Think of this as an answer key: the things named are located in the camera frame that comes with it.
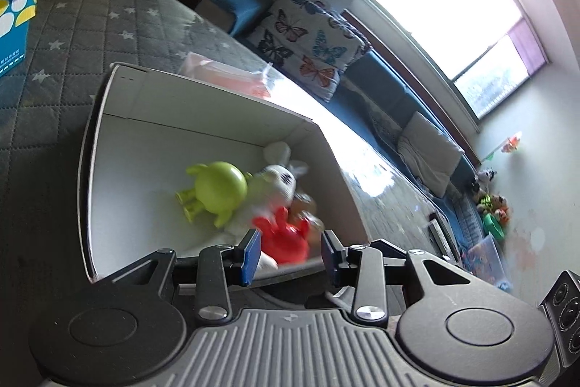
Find plastic wrapped tissue pack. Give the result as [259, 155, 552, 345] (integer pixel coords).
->
[178, 50, 276, 98]

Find purple curtain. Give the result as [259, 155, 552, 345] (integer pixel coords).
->
[506, 19, 549, 73]

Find black and white plush toy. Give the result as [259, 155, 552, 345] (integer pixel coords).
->
[476, 168, 497, 193]

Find butterfly print pillow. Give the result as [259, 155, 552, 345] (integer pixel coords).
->
[245, 13, 351, 103]
[272, 0, 373, 58]

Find grey cardboard box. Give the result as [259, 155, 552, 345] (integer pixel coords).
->
[77, 61, 370, 284]

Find colourful pinwheel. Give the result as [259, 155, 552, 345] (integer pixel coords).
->
[487, 132, 523, 159]

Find blue dotted tissue box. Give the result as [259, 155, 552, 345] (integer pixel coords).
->
[0, 0, 39, 78]

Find green round toy figure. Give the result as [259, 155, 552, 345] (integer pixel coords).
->
[176, 161, 250, 229]

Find white cushion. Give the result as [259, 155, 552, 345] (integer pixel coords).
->
[398, 111, 465, 198]

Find green orange plush toy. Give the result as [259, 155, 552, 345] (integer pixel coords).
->
[476, 192, 511, 221]

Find green plastic bowl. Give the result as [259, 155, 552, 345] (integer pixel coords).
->
[482, 212, 509, 239]

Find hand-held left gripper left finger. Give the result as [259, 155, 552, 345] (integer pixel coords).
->
[103, 228, 264, 323]

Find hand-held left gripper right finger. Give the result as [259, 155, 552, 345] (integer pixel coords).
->
[321, 230, 476, 326]

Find black remote control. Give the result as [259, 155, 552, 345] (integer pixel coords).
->
[431, 211, 454, 234]

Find white rabbit plush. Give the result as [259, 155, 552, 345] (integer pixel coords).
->
[217, 141, 309, 271]

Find clear plastic storage box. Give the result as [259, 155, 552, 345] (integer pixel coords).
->
[463, 233, 513, 293]

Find glass-covered quilted desktop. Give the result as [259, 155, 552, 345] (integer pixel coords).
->
[0, 0, 467, 292]

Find blue sofa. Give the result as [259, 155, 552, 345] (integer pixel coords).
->
[195, 0, 513, 293]

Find red round toy figure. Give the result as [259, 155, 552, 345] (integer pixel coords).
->
[251, 208, 311, 265]

